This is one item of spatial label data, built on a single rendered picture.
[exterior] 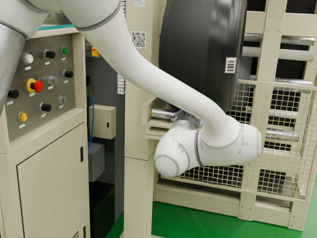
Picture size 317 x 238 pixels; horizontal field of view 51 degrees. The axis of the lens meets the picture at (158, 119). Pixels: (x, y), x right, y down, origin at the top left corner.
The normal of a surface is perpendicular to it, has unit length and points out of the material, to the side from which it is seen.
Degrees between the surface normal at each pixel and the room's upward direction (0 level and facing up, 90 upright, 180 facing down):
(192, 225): 0
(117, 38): 108
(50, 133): 90
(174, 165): 94
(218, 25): 67
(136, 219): 90
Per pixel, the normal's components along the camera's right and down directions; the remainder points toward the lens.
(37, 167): 0.96, 0.13
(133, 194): -0.27, 0.30
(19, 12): 0.62, 0.43
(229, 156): -0.12, 0.65
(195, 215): 0.04, -0.94
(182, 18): -0.22, -0.16
